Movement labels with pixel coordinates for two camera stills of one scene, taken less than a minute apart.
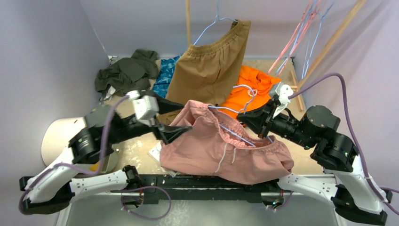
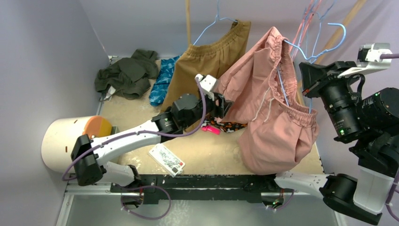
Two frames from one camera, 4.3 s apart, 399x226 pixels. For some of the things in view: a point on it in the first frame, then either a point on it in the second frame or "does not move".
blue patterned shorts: x=164 y=76 does not move
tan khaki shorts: x=208 y=73 does not move
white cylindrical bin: x=57 y=134 does not move
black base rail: x=198 y=189 does not move
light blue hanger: x=308 y=16 → x=302 y=28
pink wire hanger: x=291 y=38 → x=304 y=28
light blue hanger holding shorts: x=217 y=16 does not move
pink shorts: x=217 y=149 → x=260 y=78
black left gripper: x=167 y=133 → x=223 y=105
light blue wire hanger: x=242 y=111 → x=286 y=95
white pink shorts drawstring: x=234 y=158 → x=269 y=109
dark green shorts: x=128 y=75 does not move
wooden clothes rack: x=297 y=82 does not move
